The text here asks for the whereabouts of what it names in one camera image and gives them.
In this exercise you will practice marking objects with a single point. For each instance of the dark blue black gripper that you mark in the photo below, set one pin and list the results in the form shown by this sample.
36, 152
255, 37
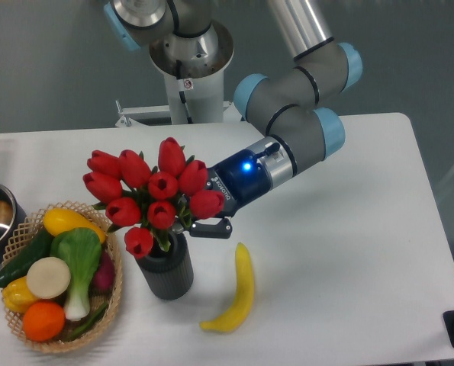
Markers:
242, 178

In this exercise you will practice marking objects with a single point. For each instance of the red tulip bouquet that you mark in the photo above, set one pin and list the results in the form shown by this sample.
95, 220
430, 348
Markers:
148, 201

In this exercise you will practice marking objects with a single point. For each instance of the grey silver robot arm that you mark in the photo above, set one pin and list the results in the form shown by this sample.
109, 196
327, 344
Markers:
192, 51

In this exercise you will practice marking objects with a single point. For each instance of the dark grey ribbed vase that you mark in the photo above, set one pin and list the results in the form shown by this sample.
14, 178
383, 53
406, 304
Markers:
169, 274

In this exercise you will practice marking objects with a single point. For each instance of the yellow banana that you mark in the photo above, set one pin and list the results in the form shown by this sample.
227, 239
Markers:
235, 315

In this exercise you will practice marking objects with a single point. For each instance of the purple red sweet potato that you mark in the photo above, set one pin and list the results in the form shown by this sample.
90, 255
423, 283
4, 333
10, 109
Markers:
104, 277

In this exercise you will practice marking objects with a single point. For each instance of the green bok choy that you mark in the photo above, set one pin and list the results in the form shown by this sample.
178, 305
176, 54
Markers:
80, 249

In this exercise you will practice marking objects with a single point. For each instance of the green bean pod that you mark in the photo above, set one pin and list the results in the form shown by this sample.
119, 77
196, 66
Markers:
87, 325

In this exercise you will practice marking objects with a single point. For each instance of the yellow squash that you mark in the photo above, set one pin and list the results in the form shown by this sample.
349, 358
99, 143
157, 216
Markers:
60, 220

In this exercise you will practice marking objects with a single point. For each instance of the white round radish slice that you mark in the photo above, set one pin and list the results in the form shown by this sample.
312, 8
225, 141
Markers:
48, 278

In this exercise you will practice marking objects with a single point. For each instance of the dark green cucumber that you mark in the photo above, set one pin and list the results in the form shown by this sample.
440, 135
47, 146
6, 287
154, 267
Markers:
18, 267

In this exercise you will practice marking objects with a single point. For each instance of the orange fruit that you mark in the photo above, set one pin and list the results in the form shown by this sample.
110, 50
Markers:
43, 321

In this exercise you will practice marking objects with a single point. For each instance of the yellow bell pepper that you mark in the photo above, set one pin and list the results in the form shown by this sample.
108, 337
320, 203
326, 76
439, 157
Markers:
17, 297

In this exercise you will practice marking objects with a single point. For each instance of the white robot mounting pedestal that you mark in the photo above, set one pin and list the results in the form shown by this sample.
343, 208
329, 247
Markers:
190, 101

